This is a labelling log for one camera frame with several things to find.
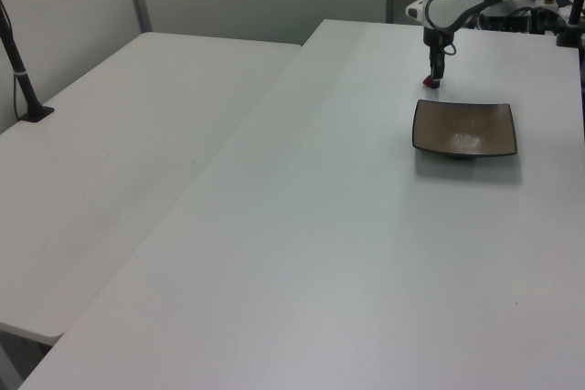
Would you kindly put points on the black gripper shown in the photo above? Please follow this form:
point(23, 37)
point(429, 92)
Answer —
point(435, 45)

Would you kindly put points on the red strawberry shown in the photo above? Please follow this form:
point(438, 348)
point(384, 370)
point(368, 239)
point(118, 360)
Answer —
point(427, 82)

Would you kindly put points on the square brown ceramic plate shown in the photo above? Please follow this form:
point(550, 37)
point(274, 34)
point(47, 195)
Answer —
point(464, 127)

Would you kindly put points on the black electronics box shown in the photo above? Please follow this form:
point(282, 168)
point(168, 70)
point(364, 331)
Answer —
point(512, 22)

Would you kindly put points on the black camera stand pole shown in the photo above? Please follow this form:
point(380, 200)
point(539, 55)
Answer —
point(573, 20)
point(18, 66)

